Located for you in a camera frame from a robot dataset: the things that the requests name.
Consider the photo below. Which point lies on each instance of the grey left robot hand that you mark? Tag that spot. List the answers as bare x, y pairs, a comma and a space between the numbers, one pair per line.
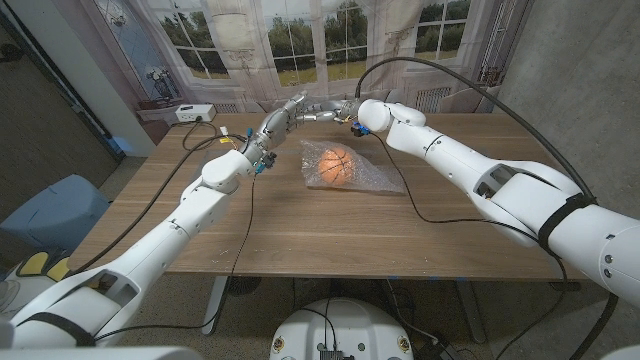
277, 125

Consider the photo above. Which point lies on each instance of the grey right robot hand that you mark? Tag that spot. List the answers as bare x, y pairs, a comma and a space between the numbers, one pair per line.
340, 109

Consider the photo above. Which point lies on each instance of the orange mini basketball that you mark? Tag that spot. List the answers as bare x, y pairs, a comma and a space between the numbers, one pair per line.
336, 166

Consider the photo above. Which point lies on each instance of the clear bubble wrap sheet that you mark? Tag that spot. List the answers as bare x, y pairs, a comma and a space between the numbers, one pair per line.
380, 182

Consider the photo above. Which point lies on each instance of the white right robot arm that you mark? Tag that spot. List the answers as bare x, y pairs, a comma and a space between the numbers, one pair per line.
525, 195

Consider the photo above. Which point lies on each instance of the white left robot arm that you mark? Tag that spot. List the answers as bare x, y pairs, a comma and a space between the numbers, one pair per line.
175, 235

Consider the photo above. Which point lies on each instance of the white power strip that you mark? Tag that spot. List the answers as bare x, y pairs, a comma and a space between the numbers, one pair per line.
195, 113

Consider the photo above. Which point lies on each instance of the black power adapter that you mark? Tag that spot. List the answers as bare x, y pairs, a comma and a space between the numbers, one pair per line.
434, 351

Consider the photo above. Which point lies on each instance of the printed window scene backdrop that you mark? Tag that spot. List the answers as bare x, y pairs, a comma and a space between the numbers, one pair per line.
250, 50

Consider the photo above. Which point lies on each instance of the white table leg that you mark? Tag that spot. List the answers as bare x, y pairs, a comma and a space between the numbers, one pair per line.
472, 315
215, 305

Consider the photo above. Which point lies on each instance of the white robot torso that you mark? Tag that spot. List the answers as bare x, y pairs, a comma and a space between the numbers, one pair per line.
345, 330

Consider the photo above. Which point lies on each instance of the dark perforated wall panel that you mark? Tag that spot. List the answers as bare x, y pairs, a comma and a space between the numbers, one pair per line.
40, 125

